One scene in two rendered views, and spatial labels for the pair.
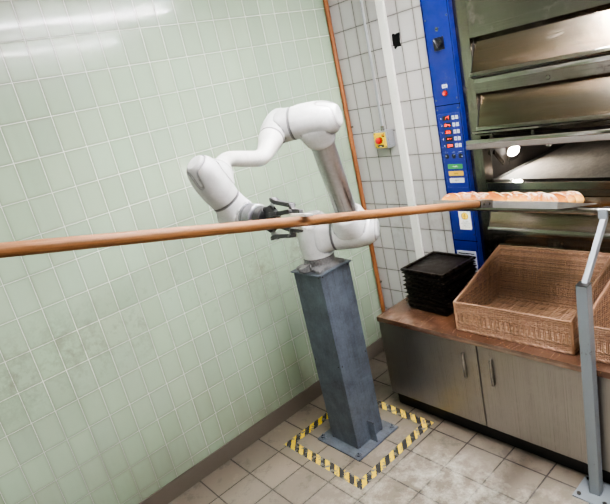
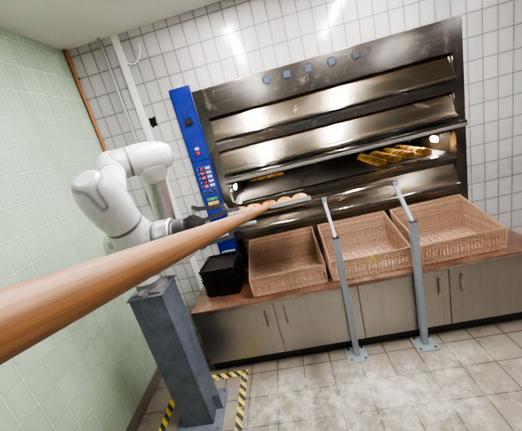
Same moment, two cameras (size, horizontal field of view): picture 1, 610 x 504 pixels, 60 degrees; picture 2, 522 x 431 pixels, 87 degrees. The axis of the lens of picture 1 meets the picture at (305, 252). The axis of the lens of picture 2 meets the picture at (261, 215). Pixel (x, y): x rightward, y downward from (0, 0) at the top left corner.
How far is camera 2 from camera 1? 1.03 m
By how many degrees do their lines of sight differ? 44
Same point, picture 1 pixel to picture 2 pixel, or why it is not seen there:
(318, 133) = (158, 167)
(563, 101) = (271, 150)
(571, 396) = (334, 306)
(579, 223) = (291, 215)
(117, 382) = not seen: outside the picture
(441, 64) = (192, 135)
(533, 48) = (250, 122)
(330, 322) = (175, 330)
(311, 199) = not seen: hidden behind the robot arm
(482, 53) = (218, 126)
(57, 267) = not seen: outside the picture
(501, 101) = (234, 155)
